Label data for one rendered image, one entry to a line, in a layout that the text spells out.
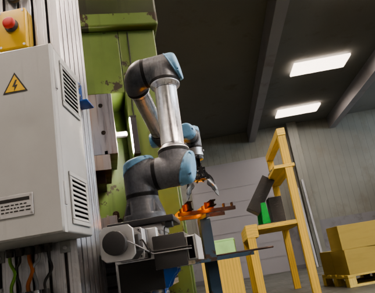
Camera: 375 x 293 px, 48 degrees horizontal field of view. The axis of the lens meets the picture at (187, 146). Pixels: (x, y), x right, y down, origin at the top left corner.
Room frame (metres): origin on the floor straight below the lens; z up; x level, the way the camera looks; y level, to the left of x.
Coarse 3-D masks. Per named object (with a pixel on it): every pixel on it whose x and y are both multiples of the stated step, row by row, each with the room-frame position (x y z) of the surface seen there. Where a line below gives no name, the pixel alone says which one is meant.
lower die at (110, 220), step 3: (108, 216) 2.45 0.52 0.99; (111, 216) 2.46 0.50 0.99; (114, 216) 2.46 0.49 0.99; (102, 219) 2.45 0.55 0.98; (105, 219) 2.45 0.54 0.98; (108, 219) 2.45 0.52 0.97; (111, 219) 2.46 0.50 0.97; (114, 219) 2.46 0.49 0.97; (102, 222) 2.45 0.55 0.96; (105, 222) 2.45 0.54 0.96; (108, 222) 2.45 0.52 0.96; (111, 222) 2.46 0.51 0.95; (114, 222) 2.46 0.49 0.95; (117, 222) 2.46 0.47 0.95; (102, 225) 2.44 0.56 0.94; (105, 225) 2.45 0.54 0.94
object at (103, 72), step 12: (84, 36) 2.58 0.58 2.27; (96, 36) 2.60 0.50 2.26; (108, 36) 2.62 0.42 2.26; (84, 48) 2.58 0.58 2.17; (96, 48) 2.60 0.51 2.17; (108, 48) 2.62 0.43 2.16; (84, 60) 2.58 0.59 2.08; (96, 60) 2.60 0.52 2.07; (108, 60) 2.61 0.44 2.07; (120, 60) 2.64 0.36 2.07; (96, 72) 2.59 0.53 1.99; (108, 72) 2.61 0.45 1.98; (120, 72) 2.63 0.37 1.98; (96, 84) 2.59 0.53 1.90; (108, 84) 2.61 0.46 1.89; (120, 84) 2.63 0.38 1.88; (120, 96) 2.68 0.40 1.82; (120, 108) 2.90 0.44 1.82
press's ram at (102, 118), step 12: (96, 96) 2.45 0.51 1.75; (108, 96) 2.47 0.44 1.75; (96, 108) 2.45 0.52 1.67; (108, 108) 2.47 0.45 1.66; (96, 120) 2.45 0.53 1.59; (108, 120) 2.47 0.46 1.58; (96, 132) 2.45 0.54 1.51; (108, 132) 2.46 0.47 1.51; (120, 132) 2.67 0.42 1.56; (96, 144) 2.45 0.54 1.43; (108, 144) 2.46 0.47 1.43
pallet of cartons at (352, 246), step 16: (352, 224) 6.17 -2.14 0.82; (368, 224) 6.19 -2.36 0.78; (336, 240) 6.29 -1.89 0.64; (352, 240) 6.17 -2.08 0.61; (368, 240) 6.19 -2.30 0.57; (320, 256) 6.98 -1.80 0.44; (336, 256) 6.40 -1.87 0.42; (352, 256) 6.15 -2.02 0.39; (368, 256) 6.19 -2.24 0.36; (336, 272) 6.52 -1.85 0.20; (352, 272) 6.14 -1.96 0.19; (368, 272) 6.16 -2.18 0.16
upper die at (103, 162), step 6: (96, 156) 2.45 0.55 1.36; (102, 156) 2.45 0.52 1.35; (108, 156) 2.46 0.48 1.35; (96, 162) 2.44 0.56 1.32; (102, 162) 2.45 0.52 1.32; (108, 162) 2.46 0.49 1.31; (96, 168) 2.44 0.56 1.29; (102, 168) 2.45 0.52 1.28; (108, 168) 2.46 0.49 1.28; (96, 174) 2.54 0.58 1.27; (108, 174) 2.59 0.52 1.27; (108, 180) 2.76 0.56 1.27
